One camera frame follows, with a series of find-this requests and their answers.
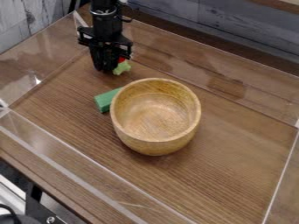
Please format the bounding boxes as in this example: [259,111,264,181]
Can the black cable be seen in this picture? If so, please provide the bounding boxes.
[0,203,21,224]

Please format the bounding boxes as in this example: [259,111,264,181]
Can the black metal table frame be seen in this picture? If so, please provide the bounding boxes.
[0,158,80,224]

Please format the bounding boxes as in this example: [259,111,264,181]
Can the clear acrylic corner bracket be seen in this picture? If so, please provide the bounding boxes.
[72,11,90,28]

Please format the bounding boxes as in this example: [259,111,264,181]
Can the round wooden bowl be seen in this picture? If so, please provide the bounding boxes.
[110,78,202,156]

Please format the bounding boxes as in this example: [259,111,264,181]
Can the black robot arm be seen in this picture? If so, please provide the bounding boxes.
[78,0,134,75]

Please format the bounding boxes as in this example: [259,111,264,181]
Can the green rectangular block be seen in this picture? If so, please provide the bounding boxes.
[94,87,122,113]

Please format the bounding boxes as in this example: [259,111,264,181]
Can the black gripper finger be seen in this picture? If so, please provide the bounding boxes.
[90,45,103,71]
[103,47,119,71]

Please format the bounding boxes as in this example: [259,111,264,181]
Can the clear acrylic tray walls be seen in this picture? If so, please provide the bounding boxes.
[0,12,299,224]

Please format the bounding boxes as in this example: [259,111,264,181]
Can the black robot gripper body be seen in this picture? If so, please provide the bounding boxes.
[78,11,134,60]

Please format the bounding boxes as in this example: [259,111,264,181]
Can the red plush tomato toy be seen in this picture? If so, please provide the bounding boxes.
[112,57,131,75]

